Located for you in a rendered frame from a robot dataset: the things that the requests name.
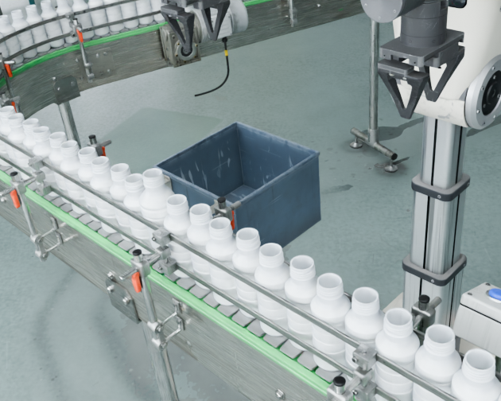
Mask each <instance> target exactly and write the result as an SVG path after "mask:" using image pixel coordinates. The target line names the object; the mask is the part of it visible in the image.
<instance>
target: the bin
mask: <svg viewBox="0 0 501 401"><path fill-rule="evenodd" d="M319 155H320V151H317V150H314V149H311V148H308V147H307V146H303V145H301V144H298V143H295V142H292V141H290V140H287V139H285V138H281V137H279V136H277V135H274V134H271V133H268V132H265V131H264V130H259V129H258V128H255V127H251V126H249V125H247V124H244V123H241V122H238V121H235V122H233V123H231V124H229V125H228V126H226V127H224V128H222V129H220V130H218V131H216V132H215V133H213V134H210V135H209V136H207V137H206V138H203V139H201V140H200V141H198V142H196V143H194V144H192V145H191V146H188V147H187V148H185V149H183V150H181V151H179V152H177V153H176V154H174V155H172V156H170V157H168V158H166V159H165V160H163V161H161V162H158V163H157V164H155V165H153V168H158V169H161V170H162V174H163V175H164V179H165V185H166V186H168V187H170V188H171V190H172V191H173V192H174V194H181V195H184V196H186V200H187V202H188V206H189V210H190V208H191V207H192V206H194V205H196V204H207V205H209V206H210V209H211V211H212V216H215V210H214V207H215V206H216V205H217V204H218V201H217V199H218V198H219V197H225V198H226V204H227V207H229V206H230V205H232V204H234V203H235V202H236V201H240V202H241V206H240V207H238V208H237V209H236V210H234V213H235V214H234V222H235V229H233V230H232V231H233V233H235V234H237V232H238V231H239V230H241V229H243V228H254V229H256V230H257V231H258V234H259V239H260V242H261V244H260V247H261V246H263V245H264V244H267V243H276V244H278V245H280V246H281V247H282V248H283V247H285V246H286V245H287V244H289V243H290V242H292V241H293V240H295V239H296V238H297V237H298V236H300V235H301V234H303V233H304V232H306V231H307V230H308V229H310V228H311V227H312V226H313V225H315V224H316V223H318V222H319V221H320V220H321V212H320V174H319Z"/></svg>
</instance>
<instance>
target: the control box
mask: <svg viewBox="0 0 501 401"><path fill-rule="evenodd" d="M493 288H496V289H500V288H498V287H496V286H493V285H492V284H489V283H487V282H484V283H483V284H481V285H479V286H477V287H475V288H473V289H471V290H470V291H468V292H466V293H464V294H463V295H462V298H461V300H460V305H459V309H458V311H457V314H456V319H455V322H454V325H453V328H452V330H453V332H454V333H455V335H456V336H458V337H460V338H462V339H464V340H466V341H468V342H470V343H472V344H474V345H476V346H477V347H479V348H481V349H483V350H486V351H488V352H489V353H491V354H493V355H495V370H496V371H497V372H499V373H501V300H499V299H496V298H493V297H492V296H491V295H490V294H489V290H490V289H493Z"/></svg>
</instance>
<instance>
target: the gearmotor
mask: <svg viewBox="0 0 501 401"><path fill-rule="evenodd" d="M230 2H231V4H230V6H229V8H228V10H227V13H226V15H225V18H224V20H223V23H222V25H221V28H220V31H219V36H218V38H217V39H220V38H222V42H224V48H225V50H224V52H225V56H226V61H227V76H226V78H225V80H224V82H222V84H221V85H220V86H218V87H217V88H214V89H212V90H210V91H206V92H203V93H200V94H196V95H195V96H199V95H205V94H208V93H210V92H213V91H215V90H217V89H219V88H221V87H222V86H223V85H224V84H225V83H226V81H227V78H228V77H229V72H230V69H229V62H228V52H227V43H226V42H227V37H228V36H231V35H232V34H234V33H240V32H242V31H245V30H246V29H247V27H248V22H249V19H248V13H247V9H246V7H245V6H244V4H243V2H242V1H241V0H230ZM210 10H211V19H212V27H213V30H214V27H215V23H216V16H217V12H218V10H217V9H214V8H210ZM189 13H192V14H195V19H194V29H193V38H192V51H191V52H187V51H185V50H184V48H183V46H182V44H181V43H180V41H179V39H178V37H177V35H176V34H175V32H174V31H173V29H172V28H171V27H170V25H169V24H165V25H163V26H160V27H159V28H160V33H161V41H162V46H163V51H164V55H165V61H166V62H167V65H168V66H169V67H172V66H173V67H174V68H177V67H180V66H183V65H186V64H191V63H194V62H197V61H201V55H200V45H199V43H203V42H205V41H210V40H211V39H210V37H209V35H208V31H207V28H206V25H205V23H204V19H203V15H202V13H201V10H198V9H192V10H190V11H189ZM177 22H178V24H179V26H180V28H181V31H182V33H183V35H184V38H185V40H186V37H185V32H184V26H183V24H182V23H181V22H180V21H177Z"/></svg>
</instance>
